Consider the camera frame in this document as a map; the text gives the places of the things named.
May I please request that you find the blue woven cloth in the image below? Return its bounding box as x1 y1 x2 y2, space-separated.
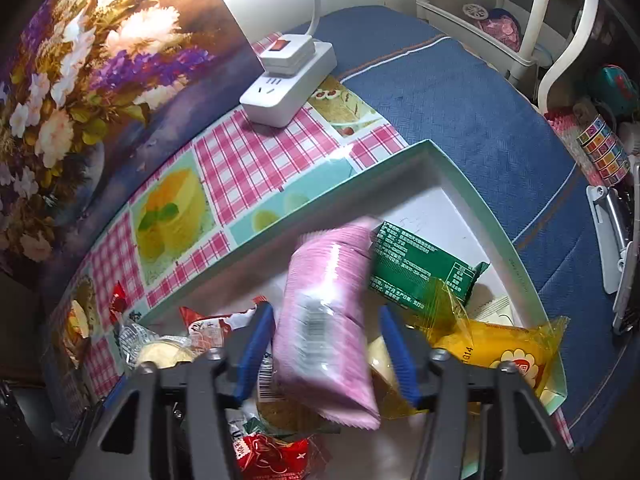
287 6 640 453

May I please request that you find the colourful cube puzzle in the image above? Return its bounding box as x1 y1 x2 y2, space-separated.
575 115 630 186

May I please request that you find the red and white snack packet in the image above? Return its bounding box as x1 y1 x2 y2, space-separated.
179 297 271 356

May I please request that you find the pale green snack packet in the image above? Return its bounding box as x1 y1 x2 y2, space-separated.
470 295 516 326

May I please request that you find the round pastry in clear wrapper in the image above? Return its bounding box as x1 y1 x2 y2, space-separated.
119 322 196 371

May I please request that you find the teal toy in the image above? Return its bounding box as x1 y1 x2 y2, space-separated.
590 65 638 113

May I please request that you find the white power strip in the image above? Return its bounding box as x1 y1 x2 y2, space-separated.
239 42 337 128

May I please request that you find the pink snack packet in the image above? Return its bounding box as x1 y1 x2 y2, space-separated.
272 217 383 431

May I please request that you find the white shelf rack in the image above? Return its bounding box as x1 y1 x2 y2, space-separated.
415 0 613 113

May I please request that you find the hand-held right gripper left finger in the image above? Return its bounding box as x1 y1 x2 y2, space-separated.
70 302 277 480

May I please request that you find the floral painting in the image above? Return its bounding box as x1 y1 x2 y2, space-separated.
0 0 261 291

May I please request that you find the pink woven mat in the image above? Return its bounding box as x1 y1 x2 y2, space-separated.
544 107 596 186

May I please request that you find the red heart print packet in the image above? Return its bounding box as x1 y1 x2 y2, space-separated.
235 432 313 480

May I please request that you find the orange yellow snack packet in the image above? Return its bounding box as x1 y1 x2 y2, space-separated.
65 300 93 356

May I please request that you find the white plug adapter red switch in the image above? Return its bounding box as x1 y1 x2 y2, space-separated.
261 34 317 78

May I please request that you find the small red candy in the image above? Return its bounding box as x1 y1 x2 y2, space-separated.
110 282 132 318

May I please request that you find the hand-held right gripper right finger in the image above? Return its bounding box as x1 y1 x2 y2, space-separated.
378 305 583 480

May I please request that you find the white gooseneck lamp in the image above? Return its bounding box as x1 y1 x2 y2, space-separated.
284 0 323 41

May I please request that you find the brown snack packet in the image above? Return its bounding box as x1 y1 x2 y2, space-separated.
257 395 341 436

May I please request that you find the pink floral pouch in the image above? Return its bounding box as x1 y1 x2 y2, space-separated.
477 9 522 51

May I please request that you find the dark green snack packet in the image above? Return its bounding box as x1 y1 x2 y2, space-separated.
369 221 491 311

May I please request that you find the white phone stand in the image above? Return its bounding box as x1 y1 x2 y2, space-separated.
586 162 640 295

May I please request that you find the yellow transparent snack packet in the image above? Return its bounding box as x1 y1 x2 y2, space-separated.
405 280 571 416

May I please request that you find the teal cardboard box tray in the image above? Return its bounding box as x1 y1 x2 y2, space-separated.
120 139 568 480

